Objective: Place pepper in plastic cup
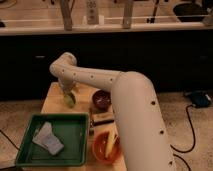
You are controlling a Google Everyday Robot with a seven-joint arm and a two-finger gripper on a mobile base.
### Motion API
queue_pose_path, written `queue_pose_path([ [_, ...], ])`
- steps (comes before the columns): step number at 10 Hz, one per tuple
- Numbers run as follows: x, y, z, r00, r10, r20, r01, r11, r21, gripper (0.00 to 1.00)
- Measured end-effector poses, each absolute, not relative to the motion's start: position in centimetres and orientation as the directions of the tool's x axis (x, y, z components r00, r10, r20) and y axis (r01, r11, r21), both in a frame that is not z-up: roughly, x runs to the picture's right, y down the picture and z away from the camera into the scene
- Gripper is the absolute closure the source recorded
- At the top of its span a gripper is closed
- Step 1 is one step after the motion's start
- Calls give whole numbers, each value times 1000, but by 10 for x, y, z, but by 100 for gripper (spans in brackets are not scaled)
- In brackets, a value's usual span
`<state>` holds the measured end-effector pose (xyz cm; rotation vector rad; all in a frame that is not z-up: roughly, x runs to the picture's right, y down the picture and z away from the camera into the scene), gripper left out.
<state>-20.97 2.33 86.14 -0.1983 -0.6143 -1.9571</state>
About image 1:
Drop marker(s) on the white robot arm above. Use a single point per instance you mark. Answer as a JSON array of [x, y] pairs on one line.
[[140, 125]]

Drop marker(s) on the black chair base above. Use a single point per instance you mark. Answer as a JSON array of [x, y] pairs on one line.
[[189, 12]]

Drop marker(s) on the blue power adapter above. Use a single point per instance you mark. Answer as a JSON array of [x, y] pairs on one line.
[[200, 99]]

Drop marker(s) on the wooden table leg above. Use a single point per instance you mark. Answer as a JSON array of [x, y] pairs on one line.
[[127, 16], [66, 14]]

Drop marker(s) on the yellow banana piece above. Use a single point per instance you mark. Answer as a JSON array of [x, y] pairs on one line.
[[112, 136]]

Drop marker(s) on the wooden table leg left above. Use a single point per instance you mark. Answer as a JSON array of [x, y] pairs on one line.
[[66, 14]]

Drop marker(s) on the wooden block with black stripe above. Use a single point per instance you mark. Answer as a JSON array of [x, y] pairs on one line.
[[102, 118]]

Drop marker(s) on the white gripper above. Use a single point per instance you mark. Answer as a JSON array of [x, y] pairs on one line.
[[66, 86]]

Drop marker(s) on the grey folded cloth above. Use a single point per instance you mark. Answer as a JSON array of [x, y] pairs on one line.
[[45, 138]]

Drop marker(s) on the green plastic tray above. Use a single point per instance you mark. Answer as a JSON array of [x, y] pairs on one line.
[[70, 129]]

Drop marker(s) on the white remote control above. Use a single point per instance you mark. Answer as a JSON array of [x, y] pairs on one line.
[[92, 12]]

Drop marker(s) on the wooden table leg right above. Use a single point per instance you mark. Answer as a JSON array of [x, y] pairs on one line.
[[127, 16]]

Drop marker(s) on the orange bowl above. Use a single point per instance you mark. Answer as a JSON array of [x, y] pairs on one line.
[[99, 147]]

